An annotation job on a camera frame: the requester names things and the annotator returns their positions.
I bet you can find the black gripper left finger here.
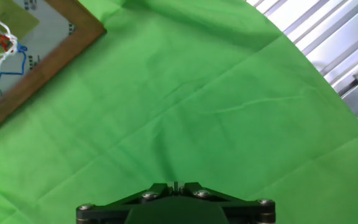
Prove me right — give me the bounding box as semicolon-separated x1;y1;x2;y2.
75;182;176;224

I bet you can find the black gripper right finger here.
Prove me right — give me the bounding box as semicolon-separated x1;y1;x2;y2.
175;182;276;224

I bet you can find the green cloth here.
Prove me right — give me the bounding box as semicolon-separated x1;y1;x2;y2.
0;0;358;224

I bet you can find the wooden picture frame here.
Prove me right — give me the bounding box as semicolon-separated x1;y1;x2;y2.
0;0;108;130

